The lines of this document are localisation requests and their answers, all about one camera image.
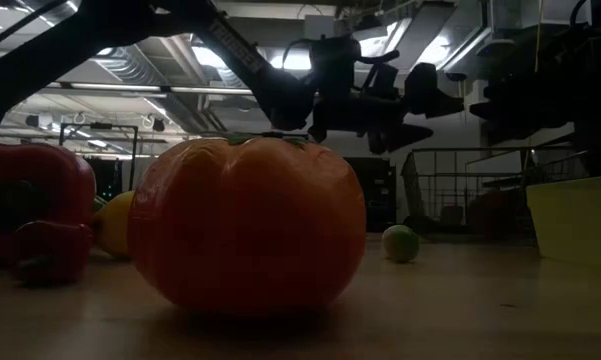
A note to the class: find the bright ceiling light panel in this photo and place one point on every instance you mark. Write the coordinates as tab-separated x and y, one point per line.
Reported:
207	56
292	61

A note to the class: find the long ceiling light rail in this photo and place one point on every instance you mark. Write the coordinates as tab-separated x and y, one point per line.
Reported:
130	87

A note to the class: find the green toy lime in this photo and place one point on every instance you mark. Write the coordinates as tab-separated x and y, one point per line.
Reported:
400	243

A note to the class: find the black cabinet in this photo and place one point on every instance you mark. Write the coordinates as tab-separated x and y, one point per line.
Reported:
375	195

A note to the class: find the large red bell pepper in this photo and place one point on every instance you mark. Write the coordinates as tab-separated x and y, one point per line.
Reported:
30	170

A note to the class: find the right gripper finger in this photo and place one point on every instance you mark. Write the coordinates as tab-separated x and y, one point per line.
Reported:
500	111
505	93

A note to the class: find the yellow toy lemon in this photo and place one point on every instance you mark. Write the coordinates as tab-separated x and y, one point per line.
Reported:
112	225

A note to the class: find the large orange-red toy tomato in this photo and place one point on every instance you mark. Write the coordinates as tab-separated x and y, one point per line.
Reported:
245	225

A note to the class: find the dark red toy fruit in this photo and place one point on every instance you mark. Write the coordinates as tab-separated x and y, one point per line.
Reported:
495	212

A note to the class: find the small red toy vegetable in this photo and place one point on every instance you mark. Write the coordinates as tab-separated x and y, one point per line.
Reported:
50	250

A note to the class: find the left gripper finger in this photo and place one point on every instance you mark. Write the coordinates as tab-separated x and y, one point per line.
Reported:
422	90
395	137

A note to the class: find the ribbed ventilation duct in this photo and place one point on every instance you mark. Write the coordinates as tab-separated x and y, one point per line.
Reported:
125	65

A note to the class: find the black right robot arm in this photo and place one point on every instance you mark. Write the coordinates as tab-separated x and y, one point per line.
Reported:
600	75

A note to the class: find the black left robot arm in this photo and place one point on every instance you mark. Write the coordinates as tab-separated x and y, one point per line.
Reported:
240	55

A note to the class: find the black ceiling dome camera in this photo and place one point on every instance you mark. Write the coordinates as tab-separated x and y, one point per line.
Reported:
456	76

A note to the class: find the yellow-green plastic tray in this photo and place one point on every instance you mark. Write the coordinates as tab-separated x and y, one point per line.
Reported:
575	220

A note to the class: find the grey ceiling box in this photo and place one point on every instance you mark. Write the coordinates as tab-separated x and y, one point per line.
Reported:
320	25

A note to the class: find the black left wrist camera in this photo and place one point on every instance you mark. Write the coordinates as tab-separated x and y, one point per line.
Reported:
332	60

